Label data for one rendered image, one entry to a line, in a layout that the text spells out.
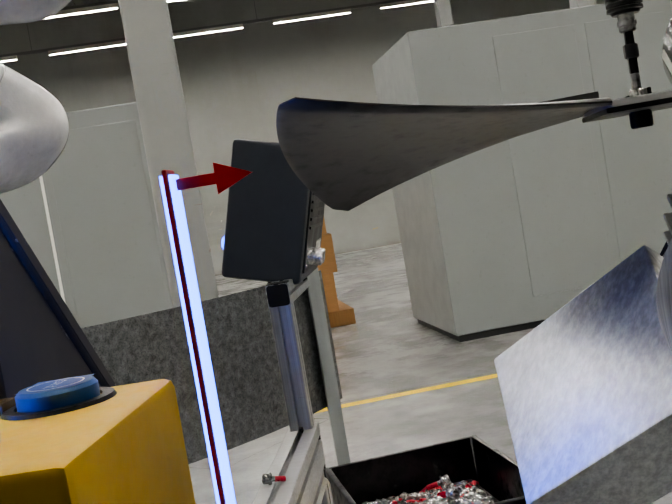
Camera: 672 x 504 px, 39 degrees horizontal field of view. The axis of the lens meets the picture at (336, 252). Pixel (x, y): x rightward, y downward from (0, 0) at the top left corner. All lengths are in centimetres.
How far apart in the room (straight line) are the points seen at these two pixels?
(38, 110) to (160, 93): 380
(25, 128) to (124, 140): 554
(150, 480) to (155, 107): 452
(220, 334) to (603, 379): 193
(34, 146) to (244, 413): 157
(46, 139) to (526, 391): 66
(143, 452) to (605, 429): 32
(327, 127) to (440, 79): 621
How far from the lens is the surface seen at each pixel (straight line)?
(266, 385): 263
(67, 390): 47
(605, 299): 69
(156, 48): 498
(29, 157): 113
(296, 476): 106
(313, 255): 131
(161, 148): 491
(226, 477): 74
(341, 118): 63
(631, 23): 72
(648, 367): 64
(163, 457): 47
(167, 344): 244
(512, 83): 699
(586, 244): 712
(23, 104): 115
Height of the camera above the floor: 115
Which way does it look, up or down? 3 degrees down
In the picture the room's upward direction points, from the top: 10 degrees counter-clockwise
